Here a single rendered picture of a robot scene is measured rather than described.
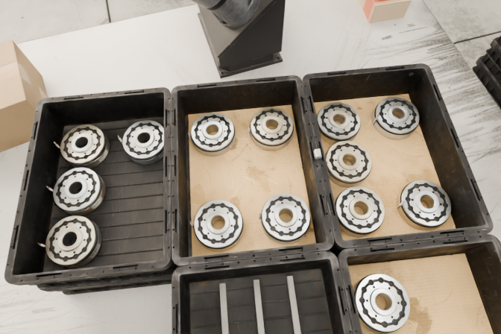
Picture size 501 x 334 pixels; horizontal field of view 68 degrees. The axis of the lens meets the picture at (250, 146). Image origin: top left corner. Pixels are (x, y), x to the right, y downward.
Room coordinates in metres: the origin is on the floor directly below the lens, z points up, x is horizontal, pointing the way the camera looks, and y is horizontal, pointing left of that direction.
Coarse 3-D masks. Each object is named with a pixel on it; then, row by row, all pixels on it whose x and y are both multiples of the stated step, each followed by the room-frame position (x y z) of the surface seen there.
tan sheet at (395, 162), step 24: (384, 96) 0.53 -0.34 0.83; (408, 96) 0.53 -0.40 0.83; (360, 144) 0.40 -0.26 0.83; (384, 144) 0.39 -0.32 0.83; (408, 144) 0.39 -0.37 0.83; (384, 168) 0.33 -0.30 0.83; (408, 168) 0.33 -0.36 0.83; (432, 168) 0.33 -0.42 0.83; (336, 192) 0.28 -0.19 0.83; (384, 192) 0.27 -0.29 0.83
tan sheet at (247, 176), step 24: (192, 120) 0.48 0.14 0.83; (240, 120) 0.48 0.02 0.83; (192, 144) 0.42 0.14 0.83; (240, 144) 0.41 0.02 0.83; (288, 144) 0.41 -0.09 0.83; (192, 168) 0.35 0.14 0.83; (216, 168) 0.35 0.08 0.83; (240, 168) 0.35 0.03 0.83; (264, 168) 0.34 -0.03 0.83; (288, 168) 0.34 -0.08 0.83; (192, 192) 0.29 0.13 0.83; (216, 192) 0.29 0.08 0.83; (240, 192) 0.29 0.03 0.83; (264, 192) 0.29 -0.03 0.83; (288, 192) 0.28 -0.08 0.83; (192, 216) 0.24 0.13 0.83; (288, 216) 0.23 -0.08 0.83; (192, 240) 0.19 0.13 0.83; (240, 240) 0.18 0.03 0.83; (264, 240) 0.18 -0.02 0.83; (312, 240) 0.18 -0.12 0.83
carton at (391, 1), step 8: (360, 0) 1.00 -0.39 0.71; (368, 0) 0.95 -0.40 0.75; (376, 0) 0.93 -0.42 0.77; (384, 0) 0.93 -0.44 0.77; (392, 0) 0.93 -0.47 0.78; (400, 0) 0.93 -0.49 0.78; (408, 0) 0.92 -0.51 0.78; (368, 8) 0.94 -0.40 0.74; (376, 8) 0.91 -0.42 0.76; (384, 8) 0.91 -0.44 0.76; (392, 8) 0.92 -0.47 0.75; (400, 8) 0.92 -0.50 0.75; (368, 16) 0.92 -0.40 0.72; (376, 16) 0.91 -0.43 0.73; (384, 16) 0.91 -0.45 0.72; (392, 16) 0.92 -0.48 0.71; (400, 16) 0.92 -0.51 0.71
